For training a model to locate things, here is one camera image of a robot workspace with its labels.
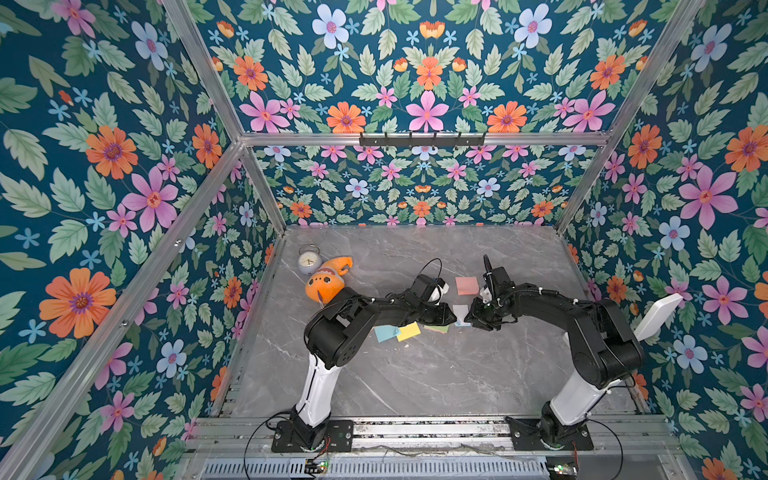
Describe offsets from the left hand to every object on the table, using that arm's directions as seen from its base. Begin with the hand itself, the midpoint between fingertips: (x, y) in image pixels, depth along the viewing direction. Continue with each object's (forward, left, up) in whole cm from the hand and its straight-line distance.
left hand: (460, 317), depth 92 cm
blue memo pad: (-2, +23, -2) cm, 24 cm away
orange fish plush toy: (+12, +41, +6) cm, 43 cm away
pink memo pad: (+14, -6, -4) cm, 16 cm away
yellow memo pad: (-3, +16, -1) cm, 17 cm away
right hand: (+1, -5, -1) cm, 5 cm away
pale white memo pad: (+3, -1, -1) cm, 3 cm away
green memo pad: (-3, +7, +1) cm, 8 cm away
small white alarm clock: (+26, +49, +2) cm, 56 cm away
